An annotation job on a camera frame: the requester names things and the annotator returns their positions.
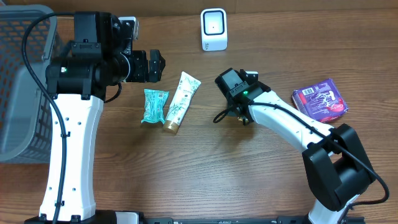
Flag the white barcode scanner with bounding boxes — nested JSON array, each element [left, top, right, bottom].
[[200, 8, 228, 52]]

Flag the mint green wipes pack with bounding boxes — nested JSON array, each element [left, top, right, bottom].
[[141, 89, 169, 124]]

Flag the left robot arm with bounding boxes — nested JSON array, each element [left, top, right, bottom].
[[29, 12, 165, 224]]

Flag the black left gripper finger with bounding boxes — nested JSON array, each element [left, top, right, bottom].
[[148, 67, 164, 83], [149, 49, 165, 66]]

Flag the purple Carefree liner pack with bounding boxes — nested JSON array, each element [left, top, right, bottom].
[[292, 78, 349, 123]]

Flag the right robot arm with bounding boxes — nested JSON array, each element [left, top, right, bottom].
[[213, 68, 375, 223]]

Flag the grey plastic basket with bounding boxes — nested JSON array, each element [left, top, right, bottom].
[[1, 5, 52, 164]]

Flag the white bamboo conditioner tube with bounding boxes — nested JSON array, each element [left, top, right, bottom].
[[163, 72, 201, 134]]

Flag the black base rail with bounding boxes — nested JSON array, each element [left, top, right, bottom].
[[136, 212, 311, 224]]

